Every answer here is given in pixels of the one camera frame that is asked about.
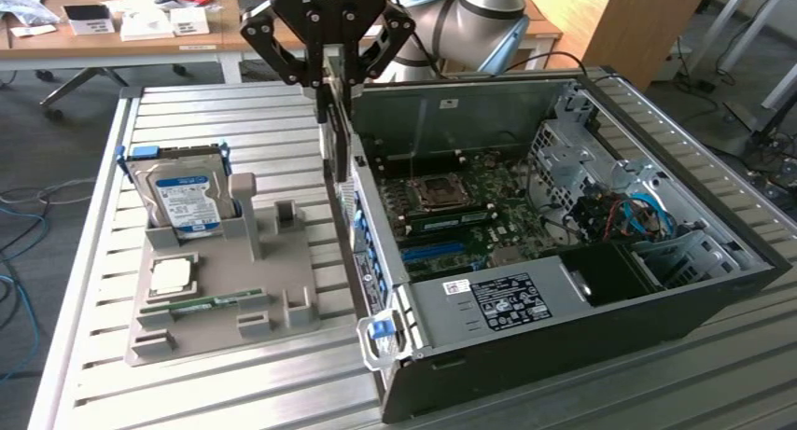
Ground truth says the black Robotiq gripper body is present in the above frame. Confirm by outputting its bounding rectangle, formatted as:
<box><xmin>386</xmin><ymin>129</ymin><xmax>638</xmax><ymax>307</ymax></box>
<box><xmin>264</xmin><ymin>0</ymin><xmax>391</xmax><ymax>49</ymax></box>

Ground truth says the Nvidia graphics card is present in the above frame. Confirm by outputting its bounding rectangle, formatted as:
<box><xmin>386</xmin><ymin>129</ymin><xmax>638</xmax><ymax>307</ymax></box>
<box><xmin>318</xmin><ymin>45</ymin><xmax>356</xmax><ymax>185</ymax></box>

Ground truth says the plain white box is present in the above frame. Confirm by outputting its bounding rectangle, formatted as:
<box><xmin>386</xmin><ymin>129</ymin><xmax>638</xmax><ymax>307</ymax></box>
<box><xmin>168</xmin><ymin>6</ymin><xmax>211</xmax><ymax>37</ymax></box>

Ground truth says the flat white box with cup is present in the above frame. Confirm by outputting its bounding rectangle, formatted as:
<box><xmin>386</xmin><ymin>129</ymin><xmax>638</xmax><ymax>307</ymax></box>
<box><xmin>119</xmin><ymin>6</ymin><xmax>176</xmax><ymax>43</ymax></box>

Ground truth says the wooden office desk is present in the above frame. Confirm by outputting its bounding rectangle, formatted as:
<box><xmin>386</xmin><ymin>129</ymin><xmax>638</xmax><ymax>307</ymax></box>
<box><xmin>0</xmin><ymin>0</ymin><xmax>562</xmax><ymax>84</ymax></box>

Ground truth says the white box with black top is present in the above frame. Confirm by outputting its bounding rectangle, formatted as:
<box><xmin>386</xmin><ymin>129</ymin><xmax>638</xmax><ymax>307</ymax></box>
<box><xmin>64</xmin><ymin>4</ymin><xmax>117</xmax><ymax>36</ymax></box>

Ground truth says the black chair base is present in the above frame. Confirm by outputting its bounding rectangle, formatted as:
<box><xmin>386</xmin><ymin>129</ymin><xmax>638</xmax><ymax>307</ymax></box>
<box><xmin>37</xmin><ymin>65</ymin><xmax>132</xmax><ymax>122</ymax></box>

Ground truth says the metal CPU socket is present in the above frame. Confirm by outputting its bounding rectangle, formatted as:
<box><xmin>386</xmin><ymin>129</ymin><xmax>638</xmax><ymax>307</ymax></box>
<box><xmin>411</xmin><ymin>172</ymin><xmax>467</xmax><ymax>213</ymax></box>

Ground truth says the white paper label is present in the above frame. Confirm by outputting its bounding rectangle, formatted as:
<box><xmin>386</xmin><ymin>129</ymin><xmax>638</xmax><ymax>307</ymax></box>
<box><xmin>8</xmin><ymin>23</ymin><xmax>59</xmax><ymax>39</ymax></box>

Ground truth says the hard disk with blue caddy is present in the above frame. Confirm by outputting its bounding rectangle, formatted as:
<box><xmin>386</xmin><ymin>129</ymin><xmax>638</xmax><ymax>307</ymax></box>
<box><xmin>115</xmin><ymin>140</ymin><xmax>242</xmax><ymax>239</ymax></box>

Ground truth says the clear plastic bag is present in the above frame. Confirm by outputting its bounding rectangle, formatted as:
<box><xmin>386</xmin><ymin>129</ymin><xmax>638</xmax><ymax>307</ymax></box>
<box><xmin>0</xmin><ymin>0</ymin><xmax>49</xmax><ymax>26</ymax></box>

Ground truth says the installed green RAM stick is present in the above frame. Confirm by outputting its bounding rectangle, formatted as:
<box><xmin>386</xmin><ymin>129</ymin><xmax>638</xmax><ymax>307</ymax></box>
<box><xmin>404</xmin><ymin>208</ymin><xmax>497</xmax><ymax>236</ymax></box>

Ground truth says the silver perforated disk bay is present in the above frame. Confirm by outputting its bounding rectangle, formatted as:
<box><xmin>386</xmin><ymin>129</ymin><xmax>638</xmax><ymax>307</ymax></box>
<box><xmin>527</xmin><ymin>118</ymin><xmax>634</xmax><ymax>226</ymax></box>

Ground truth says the blue expansion slot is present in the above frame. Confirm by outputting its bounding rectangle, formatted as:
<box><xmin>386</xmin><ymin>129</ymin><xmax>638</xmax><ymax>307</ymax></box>
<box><xmin>398</xmin><ymin>242</ymin><xmax>467</xmax><ymax>264</ymax></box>

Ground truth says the green motherboard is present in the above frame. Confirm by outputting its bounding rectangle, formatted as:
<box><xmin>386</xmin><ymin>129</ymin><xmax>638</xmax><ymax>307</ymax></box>
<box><xmin>372</xmin><ymin>149</ymin><xmax>562</xmax><ymax>282</ymax></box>

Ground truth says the grey plastic parts rack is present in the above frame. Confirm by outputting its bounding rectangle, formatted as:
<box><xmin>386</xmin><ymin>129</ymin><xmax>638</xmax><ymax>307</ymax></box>
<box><xmin>123</xmin><ymin>171</ymin><xmax>323</xmax><ymax>367</ymax></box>

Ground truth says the silver CPU chip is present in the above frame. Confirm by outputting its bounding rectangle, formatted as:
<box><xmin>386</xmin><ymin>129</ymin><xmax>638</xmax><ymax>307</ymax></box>
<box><xmin>148</xmin><ymin>257</ymin><xmax>194</xmax><ymax>295</ymax></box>

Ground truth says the grey power supply unit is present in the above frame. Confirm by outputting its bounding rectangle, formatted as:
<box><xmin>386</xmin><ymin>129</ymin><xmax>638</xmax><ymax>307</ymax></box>
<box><xmin>398</xmin><ymin>256</ymin><xmax>591</xmax><ymax>356</ymax></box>

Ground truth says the silver slotted disk bay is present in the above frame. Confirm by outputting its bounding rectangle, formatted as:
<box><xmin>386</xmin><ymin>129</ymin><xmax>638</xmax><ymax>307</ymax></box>
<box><xmin>631</xmin><ymin>229</ymin><xmax>749</xmax><ymax>291</ymax></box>

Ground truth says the black open PC case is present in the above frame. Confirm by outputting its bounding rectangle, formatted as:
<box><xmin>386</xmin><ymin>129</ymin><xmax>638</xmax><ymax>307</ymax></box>
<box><xmin>320</xmin><ymin>73</ymin><xmax>793</xmax><ymax>424</ymax></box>

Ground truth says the black table cable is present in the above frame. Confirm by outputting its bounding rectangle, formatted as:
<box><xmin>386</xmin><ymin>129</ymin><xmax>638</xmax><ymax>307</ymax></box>
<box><xmin>521</xmin><ymin>49</ymin><xmax>623</xmax><ymax>84</ymax></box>

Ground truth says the grey floor cable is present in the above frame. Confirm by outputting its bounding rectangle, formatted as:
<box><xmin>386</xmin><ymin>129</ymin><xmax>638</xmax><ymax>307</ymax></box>
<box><xmin>0</xmin><ymin>176</ymin><xmax>99</xmax><ymax>207</ymax></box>

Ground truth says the red orange wire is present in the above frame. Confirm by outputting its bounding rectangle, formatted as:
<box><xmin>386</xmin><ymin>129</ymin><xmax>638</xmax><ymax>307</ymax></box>
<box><xmin>606</xmin><ymin>199</ymin><xmax>631</xmax><ymax>239</ymax></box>

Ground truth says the blue data wire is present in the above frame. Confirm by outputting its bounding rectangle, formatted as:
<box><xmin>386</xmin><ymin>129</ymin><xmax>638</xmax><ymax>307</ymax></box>
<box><xmin>623</xmin><ymin>192</ymin><xmax>678</xmax><ymax>239</ymax></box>

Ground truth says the grey case handle blue latch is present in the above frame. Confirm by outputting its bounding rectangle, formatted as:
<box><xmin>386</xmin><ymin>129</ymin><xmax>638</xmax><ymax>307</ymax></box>
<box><xmin>355</xmin><ymin>308</ymin><xmax>414</xmax><ymax>371</ymax></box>

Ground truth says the blue floor cable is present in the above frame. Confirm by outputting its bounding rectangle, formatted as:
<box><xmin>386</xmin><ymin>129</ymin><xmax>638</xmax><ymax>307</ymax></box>
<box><xmin>0</xmin><ymin>205</ymin><xmax>48</xmax><ymax>384</ymax></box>

